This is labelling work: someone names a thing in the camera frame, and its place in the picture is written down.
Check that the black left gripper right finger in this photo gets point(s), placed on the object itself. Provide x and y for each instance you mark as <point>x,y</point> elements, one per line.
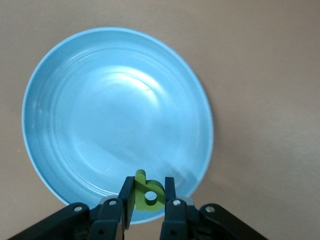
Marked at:
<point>180,220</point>

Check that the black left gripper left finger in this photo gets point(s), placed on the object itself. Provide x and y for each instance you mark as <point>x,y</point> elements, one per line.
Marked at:
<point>110,220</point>

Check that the green lowercase letter b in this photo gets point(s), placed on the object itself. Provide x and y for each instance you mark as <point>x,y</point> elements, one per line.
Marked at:
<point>141,197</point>

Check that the blue plate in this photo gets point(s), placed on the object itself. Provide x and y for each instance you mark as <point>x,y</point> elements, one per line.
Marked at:
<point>112,112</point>

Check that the brown table mat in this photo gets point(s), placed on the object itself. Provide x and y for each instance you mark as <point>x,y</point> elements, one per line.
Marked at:
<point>262,75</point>

